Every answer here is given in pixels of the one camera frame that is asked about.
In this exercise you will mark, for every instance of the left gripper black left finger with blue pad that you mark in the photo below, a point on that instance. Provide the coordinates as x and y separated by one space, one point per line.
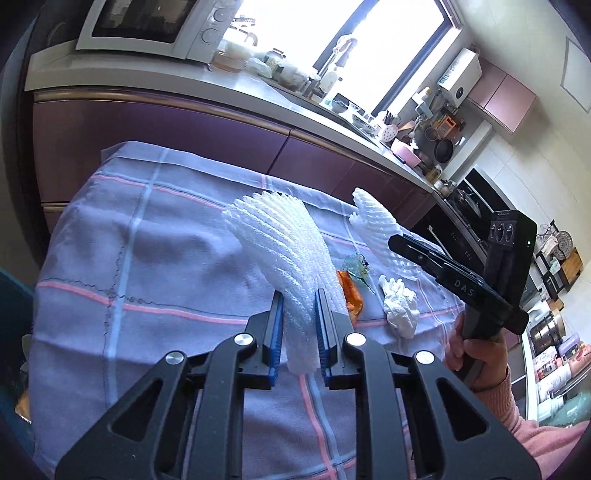
183 419

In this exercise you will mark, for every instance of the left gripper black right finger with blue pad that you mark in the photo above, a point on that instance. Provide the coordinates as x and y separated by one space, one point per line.
414 417

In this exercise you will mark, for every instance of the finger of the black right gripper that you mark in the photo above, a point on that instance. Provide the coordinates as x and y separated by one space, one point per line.
428 259

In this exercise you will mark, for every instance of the white tissue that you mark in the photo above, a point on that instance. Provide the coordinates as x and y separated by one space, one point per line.
400 306

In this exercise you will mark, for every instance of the white foam fruit net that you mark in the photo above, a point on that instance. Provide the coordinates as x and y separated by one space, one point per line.
376 225

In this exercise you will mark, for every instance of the green printed plastic wrapper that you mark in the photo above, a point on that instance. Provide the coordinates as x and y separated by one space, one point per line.
359 270

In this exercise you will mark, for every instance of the orange peel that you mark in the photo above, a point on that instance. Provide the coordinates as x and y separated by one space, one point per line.
354 300

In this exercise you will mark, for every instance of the pink sweater forearm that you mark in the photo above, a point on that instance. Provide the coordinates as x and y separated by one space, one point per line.
548 445

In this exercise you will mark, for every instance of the blue plastic trash bin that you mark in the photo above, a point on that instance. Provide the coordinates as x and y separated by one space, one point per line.
16 322

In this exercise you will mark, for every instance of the kitchen faucet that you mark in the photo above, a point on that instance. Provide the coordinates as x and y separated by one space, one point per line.
331 73

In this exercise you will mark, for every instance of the purple kitchen cabinet counter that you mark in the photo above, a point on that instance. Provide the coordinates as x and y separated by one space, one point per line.
83 103

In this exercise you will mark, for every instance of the person's right hand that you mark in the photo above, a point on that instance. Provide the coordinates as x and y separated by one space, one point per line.
491 353

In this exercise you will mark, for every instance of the black frying pan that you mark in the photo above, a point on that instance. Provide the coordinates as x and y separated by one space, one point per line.
443 151

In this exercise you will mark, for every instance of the purple plaid tablecloth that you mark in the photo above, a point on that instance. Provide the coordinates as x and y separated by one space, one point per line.
141 263

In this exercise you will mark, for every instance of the white water heater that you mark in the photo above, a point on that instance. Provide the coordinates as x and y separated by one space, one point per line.
461 77

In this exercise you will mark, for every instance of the white microwave oven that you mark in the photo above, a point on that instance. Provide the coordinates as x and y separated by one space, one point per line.
184 30

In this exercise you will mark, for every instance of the black camera box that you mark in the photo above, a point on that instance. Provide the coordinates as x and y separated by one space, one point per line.
511 241

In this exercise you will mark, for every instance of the pink wall cabinet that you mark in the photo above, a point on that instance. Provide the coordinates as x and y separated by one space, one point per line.
504 100

